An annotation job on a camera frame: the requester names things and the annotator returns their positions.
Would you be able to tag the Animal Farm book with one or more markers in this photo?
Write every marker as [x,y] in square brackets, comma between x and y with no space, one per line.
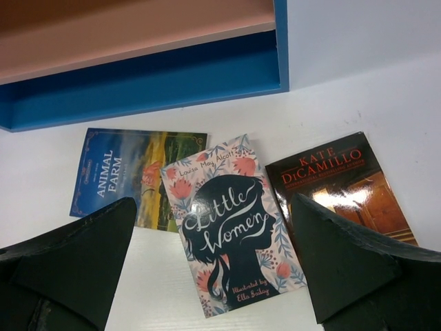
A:
[118,163]

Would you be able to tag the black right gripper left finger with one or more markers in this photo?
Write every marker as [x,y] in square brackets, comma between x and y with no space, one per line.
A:
[66,279]

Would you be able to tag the Kate DiCamillo dark book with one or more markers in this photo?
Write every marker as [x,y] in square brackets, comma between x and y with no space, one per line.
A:
[344,176]

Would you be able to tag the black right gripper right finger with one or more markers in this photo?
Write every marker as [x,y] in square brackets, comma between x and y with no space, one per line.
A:
[359,279]

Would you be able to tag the Little Women book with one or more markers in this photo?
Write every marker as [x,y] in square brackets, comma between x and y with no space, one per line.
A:
[235,240]

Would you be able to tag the blue bookshelf with coloured shelves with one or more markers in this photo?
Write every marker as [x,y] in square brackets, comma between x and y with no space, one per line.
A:
[66,62]

